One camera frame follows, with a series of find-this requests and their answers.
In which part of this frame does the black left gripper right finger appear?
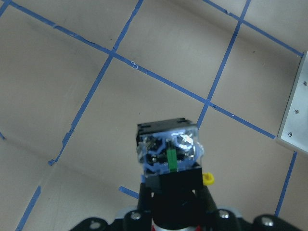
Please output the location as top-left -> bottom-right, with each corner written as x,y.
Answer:
192,185 -> 217,213

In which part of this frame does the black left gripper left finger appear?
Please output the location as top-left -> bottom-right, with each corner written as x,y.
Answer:
137,183 -> 153,213

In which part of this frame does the red emergency stop button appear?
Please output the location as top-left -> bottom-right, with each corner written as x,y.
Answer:
135,117 -> 215,231

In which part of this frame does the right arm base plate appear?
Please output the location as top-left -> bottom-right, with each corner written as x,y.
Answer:
277,51 -> 308,154

